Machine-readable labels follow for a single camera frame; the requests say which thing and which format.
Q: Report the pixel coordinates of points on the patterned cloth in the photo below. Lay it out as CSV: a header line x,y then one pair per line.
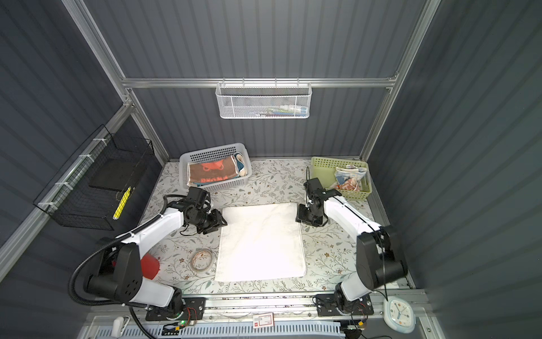
x,y
349,178

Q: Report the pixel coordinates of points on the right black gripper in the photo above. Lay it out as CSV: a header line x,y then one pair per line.
x,y
300,215

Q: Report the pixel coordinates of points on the red pencil cup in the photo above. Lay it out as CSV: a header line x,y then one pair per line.
x,y
150,266

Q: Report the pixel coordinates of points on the orange towel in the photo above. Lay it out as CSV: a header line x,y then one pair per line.
x,y
201,174

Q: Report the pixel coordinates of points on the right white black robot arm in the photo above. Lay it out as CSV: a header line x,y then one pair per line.
x,y
379,255

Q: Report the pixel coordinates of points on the blue beige Doraemon towel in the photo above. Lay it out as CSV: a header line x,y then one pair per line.
x,y
240,164

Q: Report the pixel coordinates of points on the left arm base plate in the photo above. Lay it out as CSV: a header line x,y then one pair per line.
x,y
190,309

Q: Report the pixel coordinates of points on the red white label card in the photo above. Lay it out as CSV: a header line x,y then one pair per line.
x,y
261,321

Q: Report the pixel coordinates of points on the black wire wall basket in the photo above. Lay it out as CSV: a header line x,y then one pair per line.
x,y
87,193

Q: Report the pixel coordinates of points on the white wire wall basket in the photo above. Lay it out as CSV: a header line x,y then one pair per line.
x,y
264,102

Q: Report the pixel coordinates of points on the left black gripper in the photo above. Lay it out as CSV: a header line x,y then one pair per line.
x,y
217,221

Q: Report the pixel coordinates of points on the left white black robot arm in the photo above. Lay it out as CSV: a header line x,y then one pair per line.
x,y
115,273

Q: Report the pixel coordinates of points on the clear tape roll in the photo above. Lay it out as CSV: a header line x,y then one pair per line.
x,y
201,261

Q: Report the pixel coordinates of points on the white plastic laundry basket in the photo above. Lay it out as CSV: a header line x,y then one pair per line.
x,y
211,155

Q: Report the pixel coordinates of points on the white round clock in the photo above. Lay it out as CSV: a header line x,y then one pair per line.
x,y
399,315

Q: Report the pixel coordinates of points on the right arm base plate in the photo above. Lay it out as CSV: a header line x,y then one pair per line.
x,y
327,305

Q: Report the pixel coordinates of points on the white towel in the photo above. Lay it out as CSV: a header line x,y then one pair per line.
x,y
260,243

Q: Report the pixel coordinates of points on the green perforated plastic basket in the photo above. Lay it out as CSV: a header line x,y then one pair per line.
x,y
324,169

